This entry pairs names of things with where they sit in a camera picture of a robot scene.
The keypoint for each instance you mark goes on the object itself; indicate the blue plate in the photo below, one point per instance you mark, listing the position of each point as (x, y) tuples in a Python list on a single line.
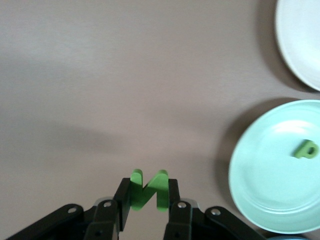
[(287, 238)]

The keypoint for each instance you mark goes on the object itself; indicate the brown table cover sheet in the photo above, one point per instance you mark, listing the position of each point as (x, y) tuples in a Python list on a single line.
[(100, 75)]

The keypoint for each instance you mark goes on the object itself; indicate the green foam letter N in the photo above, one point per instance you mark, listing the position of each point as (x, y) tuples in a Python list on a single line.
[(161, 190)]

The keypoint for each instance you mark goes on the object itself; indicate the light green plate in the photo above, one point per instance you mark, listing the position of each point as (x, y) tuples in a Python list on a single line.
[(270, 180)]

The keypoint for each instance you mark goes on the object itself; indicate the cream plate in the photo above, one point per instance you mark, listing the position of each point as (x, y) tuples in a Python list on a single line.
[(302, 37)]

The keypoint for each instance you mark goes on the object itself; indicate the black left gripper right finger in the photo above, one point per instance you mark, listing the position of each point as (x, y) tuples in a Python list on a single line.
[(182, 222)]

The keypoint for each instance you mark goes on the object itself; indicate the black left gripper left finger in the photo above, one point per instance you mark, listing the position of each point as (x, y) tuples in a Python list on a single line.
[(105, 220)]

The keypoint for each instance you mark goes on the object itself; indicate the green foam letter P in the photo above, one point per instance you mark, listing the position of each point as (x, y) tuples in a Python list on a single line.
[(301, 151)]

